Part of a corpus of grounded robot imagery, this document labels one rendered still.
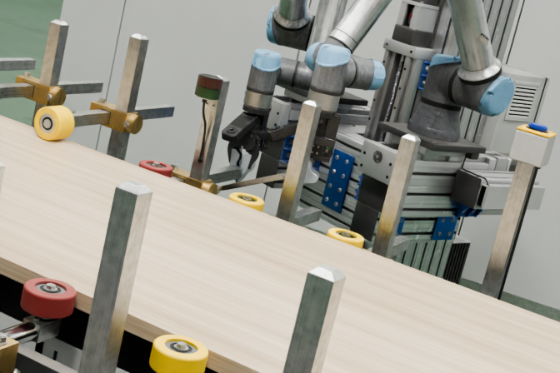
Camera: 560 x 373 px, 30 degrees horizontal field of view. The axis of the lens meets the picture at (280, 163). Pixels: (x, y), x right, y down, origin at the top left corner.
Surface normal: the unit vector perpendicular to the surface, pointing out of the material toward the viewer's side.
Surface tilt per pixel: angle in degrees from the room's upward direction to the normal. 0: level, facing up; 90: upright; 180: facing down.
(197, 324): 0
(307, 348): 90
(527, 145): 90
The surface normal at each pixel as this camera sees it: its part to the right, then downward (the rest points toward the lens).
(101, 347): -0.45, 0.10
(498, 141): 0.62, 0.31
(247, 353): 0.22, -0.95
